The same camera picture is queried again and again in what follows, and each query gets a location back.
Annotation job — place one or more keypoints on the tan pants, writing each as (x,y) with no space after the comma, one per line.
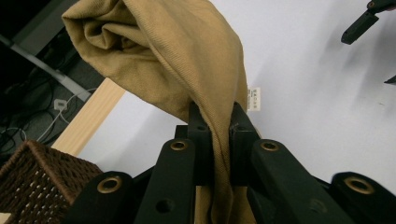
(174,56)

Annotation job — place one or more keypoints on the white desk with metal legs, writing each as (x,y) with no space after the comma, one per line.
(62,79)

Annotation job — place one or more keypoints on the white table mat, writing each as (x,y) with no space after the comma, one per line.
(311,118)

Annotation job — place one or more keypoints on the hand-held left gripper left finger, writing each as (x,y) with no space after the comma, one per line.
(202,146)

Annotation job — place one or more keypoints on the wooden table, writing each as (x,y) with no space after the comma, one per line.
(90,119)

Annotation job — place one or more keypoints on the white power adapter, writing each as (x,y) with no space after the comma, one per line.
(60,104)

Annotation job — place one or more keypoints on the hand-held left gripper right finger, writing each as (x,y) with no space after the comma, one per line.
(241,137)

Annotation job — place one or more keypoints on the brown woven basket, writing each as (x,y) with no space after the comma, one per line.
(40,186)

